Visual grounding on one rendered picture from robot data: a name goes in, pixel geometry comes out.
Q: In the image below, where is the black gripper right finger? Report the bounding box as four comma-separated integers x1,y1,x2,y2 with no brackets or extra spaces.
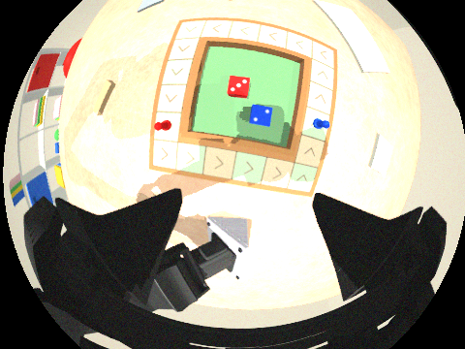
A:
311,193,422,301

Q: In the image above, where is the blue die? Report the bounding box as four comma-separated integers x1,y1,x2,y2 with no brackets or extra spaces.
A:
249,105,272,127

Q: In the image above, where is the blue pawn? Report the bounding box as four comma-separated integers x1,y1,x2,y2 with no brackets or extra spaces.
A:
313,119,329,129

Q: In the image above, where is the red pawn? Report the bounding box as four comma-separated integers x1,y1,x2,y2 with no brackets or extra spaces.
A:
154,120,171,131

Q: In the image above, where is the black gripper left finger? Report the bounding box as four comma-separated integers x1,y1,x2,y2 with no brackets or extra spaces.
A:
55,189,182,305

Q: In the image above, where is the red die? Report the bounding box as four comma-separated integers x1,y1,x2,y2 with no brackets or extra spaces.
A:
228,77,251,98

